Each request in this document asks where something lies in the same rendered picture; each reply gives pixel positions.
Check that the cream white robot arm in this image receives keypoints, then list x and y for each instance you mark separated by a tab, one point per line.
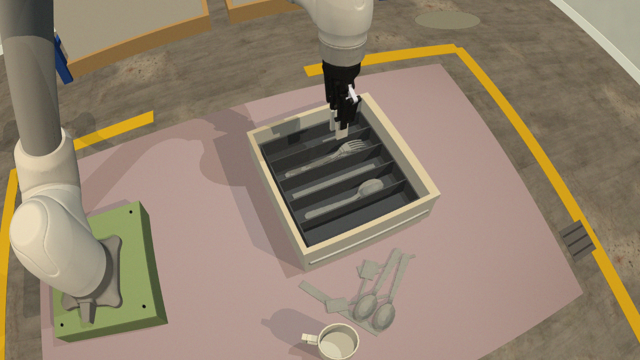
49	232

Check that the cream mug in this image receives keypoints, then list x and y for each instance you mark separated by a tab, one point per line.
337	341

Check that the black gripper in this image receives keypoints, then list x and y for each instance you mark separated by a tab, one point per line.
339	91

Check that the grey spoon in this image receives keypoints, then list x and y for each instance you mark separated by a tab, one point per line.
365	188
385	314
367	305
310	213

